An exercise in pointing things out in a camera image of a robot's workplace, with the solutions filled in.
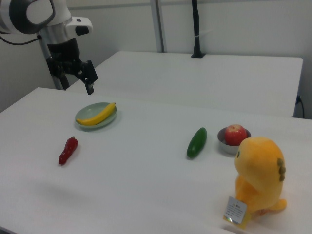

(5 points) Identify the black camera stand pole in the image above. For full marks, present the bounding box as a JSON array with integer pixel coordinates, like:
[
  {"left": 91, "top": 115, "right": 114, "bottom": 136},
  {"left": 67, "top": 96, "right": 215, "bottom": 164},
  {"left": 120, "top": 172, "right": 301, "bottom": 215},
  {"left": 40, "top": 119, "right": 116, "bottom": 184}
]
[{"left": 191, "top": 0, "right": 206, "bottom": 59}]

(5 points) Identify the white paper tag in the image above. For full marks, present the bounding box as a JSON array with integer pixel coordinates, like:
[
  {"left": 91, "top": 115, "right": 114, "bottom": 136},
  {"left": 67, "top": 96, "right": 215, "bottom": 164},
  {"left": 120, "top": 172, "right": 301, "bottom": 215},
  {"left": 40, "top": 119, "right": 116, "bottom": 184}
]
[{"left": 222, "top": 195, "right": 248, "bottom": 225}]

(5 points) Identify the green cucumber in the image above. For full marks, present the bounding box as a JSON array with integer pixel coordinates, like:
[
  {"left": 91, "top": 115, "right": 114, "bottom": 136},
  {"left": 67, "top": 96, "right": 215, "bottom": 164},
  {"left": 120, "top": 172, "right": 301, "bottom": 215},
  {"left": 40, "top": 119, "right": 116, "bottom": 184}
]
[{"left": 186, "top": 127, "right": 208, "bottom": 159}]

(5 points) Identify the yellow banana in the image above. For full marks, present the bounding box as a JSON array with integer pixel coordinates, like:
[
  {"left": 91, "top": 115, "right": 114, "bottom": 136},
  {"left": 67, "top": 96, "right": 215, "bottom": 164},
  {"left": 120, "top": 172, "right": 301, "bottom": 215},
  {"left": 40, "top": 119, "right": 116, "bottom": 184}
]
[{"left": 76, "top": 102, "right": 117, "bottom": 126}]

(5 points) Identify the red apple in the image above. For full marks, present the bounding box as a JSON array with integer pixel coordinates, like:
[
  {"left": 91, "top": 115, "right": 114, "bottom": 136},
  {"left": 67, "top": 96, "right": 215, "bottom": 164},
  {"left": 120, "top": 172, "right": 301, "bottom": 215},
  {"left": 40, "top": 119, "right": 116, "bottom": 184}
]
[{"left": 224, "top": 124, "right": 248, "bottom": 147}]

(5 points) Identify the silver aluminium frame post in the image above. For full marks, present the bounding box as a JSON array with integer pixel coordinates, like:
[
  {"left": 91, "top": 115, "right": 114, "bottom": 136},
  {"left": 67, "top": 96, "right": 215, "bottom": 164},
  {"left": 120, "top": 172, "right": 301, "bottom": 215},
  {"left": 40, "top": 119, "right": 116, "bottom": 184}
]
[{"left": 39, "top": 36, "right": 71, "bottom": 91}]

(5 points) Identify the grey partition post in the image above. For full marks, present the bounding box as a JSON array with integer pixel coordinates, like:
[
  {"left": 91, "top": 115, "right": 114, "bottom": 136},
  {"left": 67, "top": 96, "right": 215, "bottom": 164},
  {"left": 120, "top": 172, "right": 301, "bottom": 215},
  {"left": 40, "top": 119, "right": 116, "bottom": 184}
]
[{"left": 149, "top": 0, "right": 168, "bottom": 53}]

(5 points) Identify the orange plush toy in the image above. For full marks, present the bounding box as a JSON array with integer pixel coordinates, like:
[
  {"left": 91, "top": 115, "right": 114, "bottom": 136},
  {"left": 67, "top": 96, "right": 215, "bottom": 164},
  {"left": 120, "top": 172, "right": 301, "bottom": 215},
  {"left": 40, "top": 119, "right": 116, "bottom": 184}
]
[{"left": 234, "top": 136, "right": 288, "bottom": 221}]

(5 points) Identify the red chili pepper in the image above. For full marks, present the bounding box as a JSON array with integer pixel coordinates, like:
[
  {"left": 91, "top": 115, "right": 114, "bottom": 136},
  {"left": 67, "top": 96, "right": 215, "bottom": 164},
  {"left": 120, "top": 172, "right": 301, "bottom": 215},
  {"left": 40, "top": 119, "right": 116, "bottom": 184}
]
[{"left": 58, "top": 136, "right": 79, "bottom": 166}]

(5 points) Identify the silver metal bowl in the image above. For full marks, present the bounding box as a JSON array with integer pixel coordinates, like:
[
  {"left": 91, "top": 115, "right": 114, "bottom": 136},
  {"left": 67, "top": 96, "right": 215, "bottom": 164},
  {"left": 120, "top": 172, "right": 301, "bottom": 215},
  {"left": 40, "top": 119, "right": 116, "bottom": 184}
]
[{"left": 217, "top": 127, "right": 252, "bottom": 155}]

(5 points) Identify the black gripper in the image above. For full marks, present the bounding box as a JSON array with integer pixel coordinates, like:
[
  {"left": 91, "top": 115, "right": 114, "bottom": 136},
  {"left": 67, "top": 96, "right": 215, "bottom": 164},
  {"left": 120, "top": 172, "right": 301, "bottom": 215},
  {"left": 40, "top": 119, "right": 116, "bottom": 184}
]
[{"left": 46, "top": 38, "right": 99, "bottom": 96}]

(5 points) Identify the pale green plastic plate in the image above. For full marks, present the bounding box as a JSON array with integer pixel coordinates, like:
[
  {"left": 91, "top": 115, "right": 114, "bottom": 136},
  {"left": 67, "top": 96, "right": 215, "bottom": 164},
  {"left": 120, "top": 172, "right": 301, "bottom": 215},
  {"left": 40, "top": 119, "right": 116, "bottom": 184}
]
[{"left": 74, "top": 102, "right": 117, "bottom": 132}]

